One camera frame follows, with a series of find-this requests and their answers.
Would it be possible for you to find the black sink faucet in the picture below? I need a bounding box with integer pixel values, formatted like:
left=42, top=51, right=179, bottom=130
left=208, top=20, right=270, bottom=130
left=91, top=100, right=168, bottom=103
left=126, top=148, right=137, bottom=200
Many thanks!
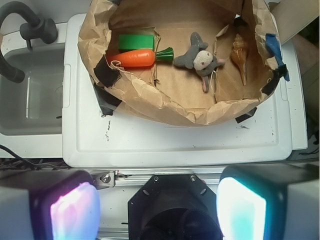
left=0, top=1, right=58, bottom=84

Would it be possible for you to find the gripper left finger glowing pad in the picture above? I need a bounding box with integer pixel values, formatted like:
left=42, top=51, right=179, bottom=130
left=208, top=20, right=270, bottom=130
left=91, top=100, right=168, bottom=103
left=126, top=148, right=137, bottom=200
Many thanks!
left=0, top=170, right=101, bottom=240

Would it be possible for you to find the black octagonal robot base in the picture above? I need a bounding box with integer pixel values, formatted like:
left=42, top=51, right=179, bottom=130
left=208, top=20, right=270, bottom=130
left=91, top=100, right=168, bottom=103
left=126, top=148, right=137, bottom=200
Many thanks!
left=127, top=174, right=224, bottom=240

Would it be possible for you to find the aluminium rail with bracket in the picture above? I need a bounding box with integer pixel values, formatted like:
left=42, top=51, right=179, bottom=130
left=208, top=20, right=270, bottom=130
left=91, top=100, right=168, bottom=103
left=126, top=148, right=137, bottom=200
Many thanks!
left=87, top=165, right=225, bottom=190

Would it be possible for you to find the gray toy sink basin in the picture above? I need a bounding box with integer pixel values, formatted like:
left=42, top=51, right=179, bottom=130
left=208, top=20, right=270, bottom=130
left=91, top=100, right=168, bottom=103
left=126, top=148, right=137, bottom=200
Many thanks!
left=0, top=23, right=67, bottom=136

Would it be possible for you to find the gray plush animal toy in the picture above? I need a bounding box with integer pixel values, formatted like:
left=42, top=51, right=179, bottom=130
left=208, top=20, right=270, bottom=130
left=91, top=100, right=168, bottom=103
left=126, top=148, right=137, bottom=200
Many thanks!
left=173, top=32, right=226, bottom=93

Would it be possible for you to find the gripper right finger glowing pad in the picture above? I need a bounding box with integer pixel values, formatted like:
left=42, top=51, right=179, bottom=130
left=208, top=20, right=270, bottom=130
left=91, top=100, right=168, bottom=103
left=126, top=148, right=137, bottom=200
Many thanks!
left=216, top=163, right=320, bottom=240

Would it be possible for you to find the orange toy carrot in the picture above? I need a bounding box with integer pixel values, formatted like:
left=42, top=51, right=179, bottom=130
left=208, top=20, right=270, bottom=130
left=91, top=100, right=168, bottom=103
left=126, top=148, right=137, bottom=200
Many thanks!
left=106, top=47, right=174, bottom=68

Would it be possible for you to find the brown paper bag tray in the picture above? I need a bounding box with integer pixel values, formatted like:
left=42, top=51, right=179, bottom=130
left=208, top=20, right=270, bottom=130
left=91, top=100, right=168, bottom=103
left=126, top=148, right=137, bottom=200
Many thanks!
left=78, top=0, right=285, bottom=127

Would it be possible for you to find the green wooden block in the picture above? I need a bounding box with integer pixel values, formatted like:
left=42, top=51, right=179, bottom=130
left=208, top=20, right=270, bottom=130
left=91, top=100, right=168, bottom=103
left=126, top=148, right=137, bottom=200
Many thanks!
left=118, top=34, right=154, bottom=53

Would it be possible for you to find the brown spiral seashell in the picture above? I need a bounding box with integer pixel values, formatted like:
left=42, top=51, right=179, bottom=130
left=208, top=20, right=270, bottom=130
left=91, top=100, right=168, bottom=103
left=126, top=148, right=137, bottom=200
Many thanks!
left=230, top=33, right=249, bottom=86

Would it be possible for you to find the blue tape piece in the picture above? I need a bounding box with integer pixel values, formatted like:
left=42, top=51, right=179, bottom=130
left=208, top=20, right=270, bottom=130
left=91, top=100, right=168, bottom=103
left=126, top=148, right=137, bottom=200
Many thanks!
left=265, top=33, right=290, bottom=82

